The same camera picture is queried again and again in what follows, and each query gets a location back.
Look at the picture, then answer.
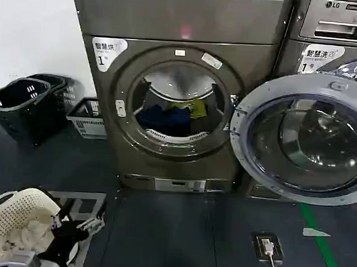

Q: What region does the white perforated laundry basket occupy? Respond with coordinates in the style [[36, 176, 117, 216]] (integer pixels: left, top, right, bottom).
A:
[[0, 186, 83, 267]]

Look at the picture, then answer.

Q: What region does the black plastic laundry basket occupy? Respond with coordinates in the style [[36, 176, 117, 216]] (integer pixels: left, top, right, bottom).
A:
[[0, 76, 66, 148], [25, 72, 87, 113]]

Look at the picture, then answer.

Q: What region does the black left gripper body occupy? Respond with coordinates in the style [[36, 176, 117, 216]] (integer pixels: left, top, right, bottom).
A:
[[39, 221, 87, 257]]

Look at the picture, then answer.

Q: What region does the grey washing machine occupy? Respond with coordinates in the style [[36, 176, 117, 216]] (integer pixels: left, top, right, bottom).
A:
[[246, 0, 357, 206]]

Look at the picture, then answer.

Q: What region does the round glass dryer door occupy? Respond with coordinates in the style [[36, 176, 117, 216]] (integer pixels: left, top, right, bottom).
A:
[[225, 70, 357, 201]]

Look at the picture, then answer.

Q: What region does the grey dryer with round opening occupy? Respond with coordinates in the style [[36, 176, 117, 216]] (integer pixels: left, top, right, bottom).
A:
[[62, 0, 294, 198]]

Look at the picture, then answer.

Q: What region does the grey slotted plastic basket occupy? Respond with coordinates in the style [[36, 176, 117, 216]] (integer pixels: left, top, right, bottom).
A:
[[65, 96, 110, 141]]

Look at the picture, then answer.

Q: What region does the green floor tape line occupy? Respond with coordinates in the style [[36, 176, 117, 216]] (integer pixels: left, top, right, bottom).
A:
[[295, 202, 353, 267]]

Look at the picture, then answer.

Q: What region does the metal floor socket box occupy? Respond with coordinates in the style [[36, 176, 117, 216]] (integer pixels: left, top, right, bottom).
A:
[[250, 231, 286, 263]]

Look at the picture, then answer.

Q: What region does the yellow-green garment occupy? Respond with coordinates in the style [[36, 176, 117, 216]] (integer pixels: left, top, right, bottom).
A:
[[168, 97, 209, 121]]

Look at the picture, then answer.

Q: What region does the grey floor hatch frame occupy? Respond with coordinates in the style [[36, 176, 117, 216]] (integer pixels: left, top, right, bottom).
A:
[[46, 190, 108, 225]]

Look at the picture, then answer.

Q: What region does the white plug with cable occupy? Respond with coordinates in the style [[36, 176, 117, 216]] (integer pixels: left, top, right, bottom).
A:
[[260, 238, 288, 267]]

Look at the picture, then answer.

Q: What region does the dark blue garment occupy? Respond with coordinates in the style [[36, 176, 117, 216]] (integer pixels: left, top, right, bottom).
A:
[[135, 103, 196, 139]]

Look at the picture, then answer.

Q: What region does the white arrow floor sticker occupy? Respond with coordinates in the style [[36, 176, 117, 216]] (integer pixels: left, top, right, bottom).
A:
[[301, 226, 332, 239]]

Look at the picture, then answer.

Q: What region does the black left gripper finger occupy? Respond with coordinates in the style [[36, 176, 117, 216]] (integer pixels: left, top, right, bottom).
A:
[[76, 207, 108, 235], [50, 198, 75, 229]]

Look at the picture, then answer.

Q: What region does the white cloth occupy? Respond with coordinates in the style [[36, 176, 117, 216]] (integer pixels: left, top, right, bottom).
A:
[[19, 214, 57, 255]]

